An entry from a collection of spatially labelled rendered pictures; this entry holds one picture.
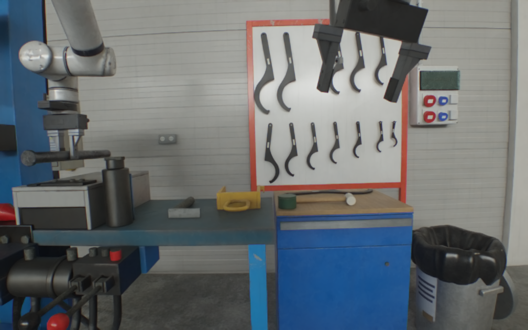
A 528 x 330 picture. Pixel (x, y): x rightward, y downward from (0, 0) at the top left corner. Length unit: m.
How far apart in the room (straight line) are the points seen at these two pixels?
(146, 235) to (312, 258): 0.92
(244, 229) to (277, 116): 1.85
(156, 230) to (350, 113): 2.14
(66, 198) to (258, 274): 0.65
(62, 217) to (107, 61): 0.48
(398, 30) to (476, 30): 2.91
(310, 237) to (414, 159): 1.71
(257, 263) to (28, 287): 0.65
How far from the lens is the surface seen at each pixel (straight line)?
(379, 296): 1.70
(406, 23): 0.51
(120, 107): 2.91
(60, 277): 0.87
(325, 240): 1.47
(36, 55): 0.99
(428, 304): 2.11
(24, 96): 1.37
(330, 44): 0.47
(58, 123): 1.11
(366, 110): 2.68
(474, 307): 2.07
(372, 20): 0.48
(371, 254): 1.57
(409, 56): 0.53
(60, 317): 0.66
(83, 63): 0.96
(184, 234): 0.80
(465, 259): 1.88
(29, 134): 1.36
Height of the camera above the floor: 1.30
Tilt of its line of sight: 5 degrees down
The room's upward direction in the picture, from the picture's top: 1 degrees counter-clockwise
